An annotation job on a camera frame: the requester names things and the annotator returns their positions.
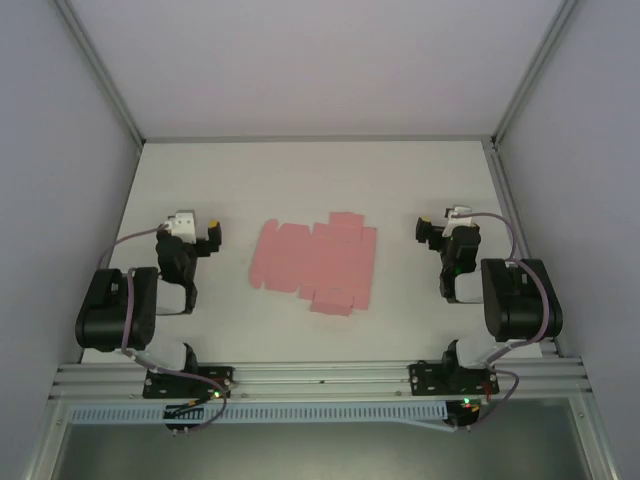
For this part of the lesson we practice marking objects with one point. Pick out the pink paper box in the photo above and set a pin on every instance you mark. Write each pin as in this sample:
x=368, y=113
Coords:
x=320, y=260

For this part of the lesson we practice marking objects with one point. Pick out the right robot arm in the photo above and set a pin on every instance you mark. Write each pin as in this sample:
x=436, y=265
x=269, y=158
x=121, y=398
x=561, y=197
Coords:
x=520, y=300

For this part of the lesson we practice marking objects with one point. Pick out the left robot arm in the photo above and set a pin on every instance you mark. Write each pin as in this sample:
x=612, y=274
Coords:
x=100, y=310

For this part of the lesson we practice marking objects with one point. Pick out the black electronics module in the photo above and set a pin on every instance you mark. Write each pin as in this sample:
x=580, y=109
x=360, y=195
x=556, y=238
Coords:
x=177, y=422
x=462, y=417

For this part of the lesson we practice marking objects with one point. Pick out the grey metal panel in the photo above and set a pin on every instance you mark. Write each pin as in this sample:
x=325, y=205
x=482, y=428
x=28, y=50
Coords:
x=320, y=452

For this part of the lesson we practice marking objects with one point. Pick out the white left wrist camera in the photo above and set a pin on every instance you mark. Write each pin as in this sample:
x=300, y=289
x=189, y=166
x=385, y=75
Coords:
x=182, y=226

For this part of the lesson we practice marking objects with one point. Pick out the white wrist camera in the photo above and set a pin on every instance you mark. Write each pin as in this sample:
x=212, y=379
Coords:
x=182, y=226
x=459, y=216

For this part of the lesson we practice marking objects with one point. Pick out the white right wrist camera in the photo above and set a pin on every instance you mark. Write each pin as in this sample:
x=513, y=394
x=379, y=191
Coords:
x=459, y=216

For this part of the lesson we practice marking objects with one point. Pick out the aluminium side rail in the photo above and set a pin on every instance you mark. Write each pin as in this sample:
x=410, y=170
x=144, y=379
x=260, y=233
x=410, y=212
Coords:
x=505, y=200

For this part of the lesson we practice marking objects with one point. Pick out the aluminium frame crossbar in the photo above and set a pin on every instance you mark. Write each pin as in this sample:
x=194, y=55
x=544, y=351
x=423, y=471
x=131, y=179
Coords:
x=320, y=140

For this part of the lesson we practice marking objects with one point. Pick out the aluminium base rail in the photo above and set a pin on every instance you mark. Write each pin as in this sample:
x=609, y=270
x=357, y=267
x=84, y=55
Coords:
x=320, y=375

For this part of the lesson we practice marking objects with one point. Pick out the aluminium frame post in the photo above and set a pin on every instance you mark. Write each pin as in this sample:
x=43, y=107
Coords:
x=535, y=75
x=100, y=75

